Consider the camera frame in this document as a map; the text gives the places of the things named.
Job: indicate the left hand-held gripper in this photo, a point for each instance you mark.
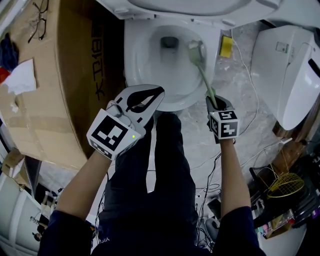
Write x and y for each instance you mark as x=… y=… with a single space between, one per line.
x=110 y=132

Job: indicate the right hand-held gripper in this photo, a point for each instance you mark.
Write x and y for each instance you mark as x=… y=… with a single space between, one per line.
x=225 y=125

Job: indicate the white ceramic toilet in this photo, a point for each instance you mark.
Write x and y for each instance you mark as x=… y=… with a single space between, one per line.
x=140 y=62

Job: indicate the green toilet brush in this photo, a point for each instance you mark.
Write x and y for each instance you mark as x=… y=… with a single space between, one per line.
x=193 y=53

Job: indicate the person's left forearm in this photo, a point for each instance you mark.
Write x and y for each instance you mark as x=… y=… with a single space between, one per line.
x=80 y=185

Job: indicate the person's right forearm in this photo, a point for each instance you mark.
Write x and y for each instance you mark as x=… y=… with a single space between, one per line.
x=232 y=180

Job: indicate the white toilet on right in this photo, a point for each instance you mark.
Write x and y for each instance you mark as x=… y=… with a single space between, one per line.
x=275 y=87

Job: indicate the yellow sponge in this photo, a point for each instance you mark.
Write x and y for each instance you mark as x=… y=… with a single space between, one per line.
x=226 y=47

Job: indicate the person's dark trousers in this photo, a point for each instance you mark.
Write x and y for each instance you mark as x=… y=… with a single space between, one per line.
x=170 y=175

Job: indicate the large cardboard box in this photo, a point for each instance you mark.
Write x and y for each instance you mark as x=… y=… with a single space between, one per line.
x=50 y=100

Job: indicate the stack of wooden planks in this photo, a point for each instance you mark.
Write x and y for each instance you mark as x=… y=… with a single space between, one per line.
x=292 y=150

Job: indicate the white paper sheet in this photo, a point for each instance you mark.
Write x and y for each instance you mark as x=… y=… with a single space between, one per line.
x=21 y=77

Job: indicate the crumpled tissue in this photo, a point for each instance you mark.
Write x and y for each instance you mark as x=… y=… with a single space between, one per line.
x=14 y=107

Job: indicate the dark blue chair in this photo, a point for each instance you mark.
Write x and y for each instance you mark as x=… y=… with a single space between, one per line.
x=32 y=175

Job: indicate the black framed glasses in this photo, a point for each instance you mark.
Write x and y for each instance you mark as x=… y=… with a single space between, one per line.
x=41 y=27

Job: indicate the black metal rack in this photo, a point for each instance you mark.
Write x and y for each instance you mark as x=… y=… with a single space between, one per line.
x=295 y=207

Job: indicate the red bottle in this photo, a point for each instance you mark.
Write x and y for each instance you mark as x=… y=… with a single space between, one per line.
x=4 y=75

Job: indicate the blue cloth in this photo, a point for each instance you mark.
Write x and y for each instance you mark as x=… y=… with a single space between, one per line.
x=8 y=52

